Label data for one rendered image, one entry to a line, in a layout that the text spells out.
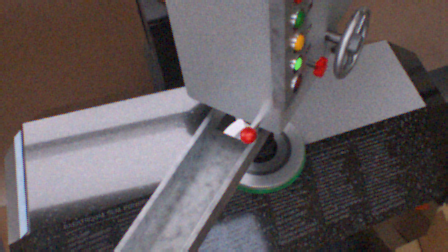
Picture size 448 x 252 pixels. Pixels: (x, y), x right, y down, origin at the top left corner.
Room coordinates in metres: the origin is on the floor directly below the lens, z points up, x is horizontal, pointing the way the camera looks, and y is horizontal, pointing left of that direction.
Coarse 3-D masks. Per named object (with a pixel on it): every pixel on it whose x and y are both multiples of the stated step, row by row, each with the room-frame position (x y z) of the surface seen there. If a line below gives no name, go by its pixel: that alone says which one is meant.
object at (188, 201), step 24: (336, 48) 0.86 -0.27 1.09; (216, 120) 0.72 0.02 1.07; (192, 144) 0.65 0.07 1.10; (216, 144) 0.67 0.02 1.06; (240, 144) 0.66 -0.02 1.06; (192, 168) 0.63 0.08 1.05; (216, 168) 0.62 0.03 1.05; (240, 168) 0.59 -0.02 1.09; (168, 192) 0.57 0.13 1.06; (192, 192) 0.57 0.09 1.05; (216, 192) 0.56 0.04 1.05; (144, 216) 0.52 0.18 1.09; (168, 216) 0.53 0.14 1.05; (192, 216) 0.52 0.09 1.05; (216, 216) 0.51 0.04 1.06; (144, 240) 0.49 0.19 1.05; (168, 240) 0.48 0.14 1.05; (192, 240) 0.45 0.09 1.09
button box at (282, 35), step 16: (272, 0) 0.61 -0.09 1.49; (288, 0) 0.61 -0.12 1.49; (304, 0) 0.65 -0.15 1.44; (272, 16) 0.61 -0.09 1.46; (288, 16) 0.61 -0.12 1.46; (272, 32) 0.61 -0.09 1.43; (288, 32) 0.61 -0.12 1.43; (304, 32) 0.65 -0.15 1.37; (272, 48) 0.61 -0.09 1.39; (288, 48) 0.61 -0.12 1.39; (304, 48) 0.65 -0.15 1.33; (272, 64) 0.61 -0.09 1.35; (288, 64) 0.61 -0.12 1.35; (304, 64) 0.65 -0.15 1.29; (272, 80) 0.61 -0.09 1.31; (288, 80) 0.61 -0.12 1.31; (304, 80) 0.66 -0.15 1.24; (272, 96) 0.61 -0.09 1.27; (288, 96) 0.61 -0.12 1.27
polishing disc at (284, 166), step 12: (240, 120) 0.86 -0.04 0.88; (228, 132) 0.82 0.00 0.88; (288, 132) 0.80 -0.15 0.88; (288, 144) 0.76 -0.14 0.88; (300, 144) 0.76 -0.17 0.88; (276, 156) 0.73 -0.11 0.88; (288, 156) 0.73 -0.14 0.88; (300, 156) 0.72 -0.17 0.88; (252, 168) 0.71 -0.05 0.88; (264, 168) 0.71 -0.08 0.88; (276, 168) 0.70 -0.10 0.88; (288, 168) 0.70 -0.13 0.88; (252, 180) 0.68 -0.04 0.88; (264, 180) 0.67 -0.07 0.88; (276, 180) 0.67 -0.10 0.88; (288, 180) 0.67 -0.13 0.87
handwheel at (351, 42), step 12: (360, 12) 0.77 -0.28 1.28; (348, 24) 0.75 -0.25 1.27; (360, 24) 0.78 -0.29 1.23; (336, 36) 0.78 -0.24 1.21; (348, 36) 0.73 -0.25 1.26; (360, 36) 0.76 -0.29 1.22; (348, 48) 0.73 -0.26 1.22; (360, 48) 0.79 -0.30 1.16; (336, 60) 0.71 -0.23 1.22; (348, 60) 0.76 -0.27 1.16; (336, 72) 0.70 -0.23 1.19; (348, 72) 0.74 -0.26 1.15
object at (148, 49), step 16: (144, 0) 1.51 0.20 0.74; (160, 0) 1.50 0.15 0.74; (144, 16) 1.46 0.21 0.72; (160, 16) 1.42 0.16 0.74; (144, 32) 1.98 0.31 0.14; (160, 32) 1.42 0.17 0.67; (144, 48) 2.00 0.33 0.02; (160, 48) 1.41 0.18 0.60; (176, 48) 1.42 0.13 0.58; (160, 64) 1.41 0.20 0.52; (176, 64) 1.42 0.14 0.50; (160, 80) 1.65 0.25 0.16; (176, 80) 1.42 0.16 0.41
